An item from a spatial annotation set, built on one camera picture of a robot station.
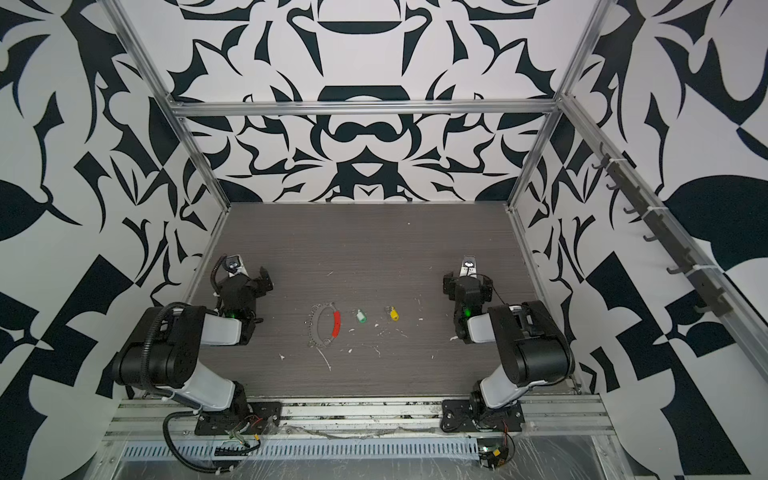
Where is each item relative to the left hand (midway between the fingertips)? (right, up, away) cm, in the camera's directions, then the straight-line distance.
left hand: (244, 268), depth 91 cm
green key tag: (+35, -14, 0) cm, 38 cm away
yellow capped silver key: (+45, -14, +1) cm, 47 cm away
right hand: (+70, -1, +2) cm, 70 cm away
